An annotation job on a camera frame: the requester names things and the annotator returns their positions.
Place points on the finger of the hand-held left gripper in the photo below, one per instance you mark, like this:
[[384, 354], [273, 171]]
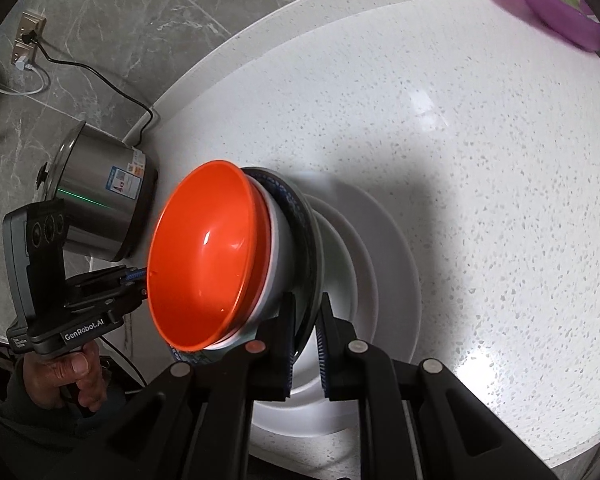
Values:
[[125, 299], [132, 275]]

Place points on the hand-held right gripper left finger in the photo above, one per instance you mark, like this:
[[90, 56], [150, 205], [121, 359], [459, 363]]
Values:
[[286, 365]]

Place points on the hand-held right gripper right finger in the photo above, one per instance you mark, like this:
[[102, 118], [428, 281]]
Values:
[[324, 365]]

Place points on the orange bowl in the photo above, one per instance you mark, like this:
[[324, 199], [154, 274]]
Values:
[[205, 260]]

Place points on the white oval plate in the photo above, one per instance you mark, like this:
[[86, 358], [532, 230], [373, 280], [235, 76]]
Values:
[[365, 270]]

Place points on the small white bowl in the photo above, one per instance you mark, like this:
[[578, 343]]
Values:
[[280, 260]]

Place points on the white deep round plate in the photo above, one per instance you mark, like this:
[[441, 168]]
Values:
[[400, 285]]

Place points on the blue patterned bowl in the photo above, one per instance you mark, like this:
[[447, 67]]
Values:
[[300, 220]]

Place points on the person's left forearm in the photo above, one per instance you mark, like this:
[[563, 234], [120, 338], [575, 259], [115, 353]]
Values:
[[20, 430]]

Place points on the person's left hand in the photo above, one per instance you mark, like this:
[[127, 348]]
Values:
[[50, 375]]

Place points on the steel pot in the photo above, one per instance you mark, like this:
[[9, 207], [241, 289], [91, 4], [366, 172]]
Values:
[[105, 210]]

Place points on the white charger plug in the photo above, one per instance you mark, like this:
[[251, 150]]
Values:
[[26, 65]]

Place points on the beige wall outlet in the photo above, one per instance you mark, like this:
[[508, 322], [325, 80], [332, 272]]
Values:
[[32, 25], [22, 52]]

